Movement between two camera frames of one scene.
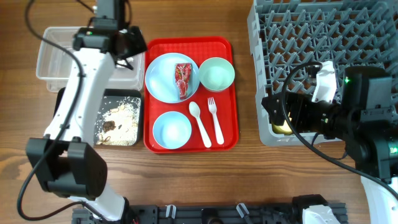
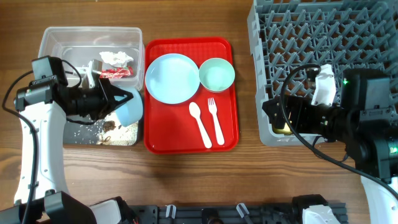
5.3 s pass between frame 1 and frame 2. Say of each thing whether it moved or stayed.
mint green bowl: stayed
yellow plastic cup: stayed
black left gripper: moved
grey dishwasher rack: stayed
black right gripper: stayed
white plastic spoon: stayed
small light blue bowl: moved
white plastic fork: stayed
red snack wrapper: moved
